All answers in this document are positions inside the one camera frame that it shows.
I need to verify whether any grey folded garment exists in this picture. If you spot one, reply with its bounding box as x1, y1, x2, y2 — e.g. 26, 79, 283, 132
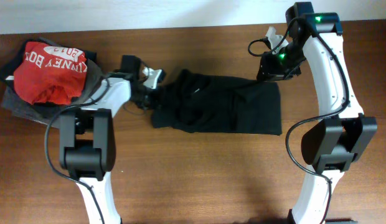
0, 37, 106, 129

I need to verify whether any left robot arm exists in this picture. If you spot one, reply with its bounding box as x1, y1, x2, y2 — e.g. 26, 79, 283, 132
59, 55, 166, 223

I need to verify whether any dark navy folded garment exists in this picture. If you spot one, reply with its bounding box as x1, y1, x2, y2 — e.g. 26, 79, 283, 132
0, 39, 98, 119

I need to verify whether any black polo shirt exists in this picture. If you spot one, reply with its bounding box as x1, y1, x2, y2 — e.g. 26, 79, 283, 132
151, 69, 282, 136

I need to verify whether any red printed t-shirt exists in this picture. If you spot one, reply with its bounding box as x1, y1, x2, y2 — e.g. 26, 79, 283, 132
13, 42, 88, 105

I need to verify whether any right black cable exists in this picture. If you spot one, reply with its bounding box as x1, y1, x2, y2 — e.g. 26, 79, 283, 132
247, 17, 351, 224

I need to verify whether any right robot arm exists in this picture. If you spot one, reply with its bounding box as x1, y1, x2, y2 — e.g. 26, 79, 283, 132
257, 2, 377, 223

